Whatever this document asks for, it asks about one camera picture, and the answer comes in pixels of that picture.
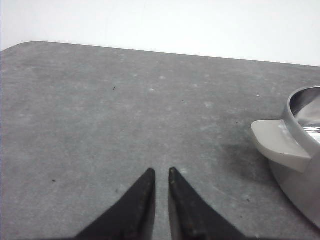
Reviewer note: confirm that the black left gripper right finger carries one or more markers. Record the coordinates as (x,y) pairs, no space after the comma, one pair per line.
(191,218)

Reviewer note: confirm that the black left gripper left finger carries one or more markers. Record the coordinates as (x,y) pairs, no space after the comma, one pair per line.
(132,217)

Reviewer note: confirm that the stainless steel pot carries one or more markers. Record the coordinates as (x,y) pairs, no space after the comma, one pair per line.
(292,146)

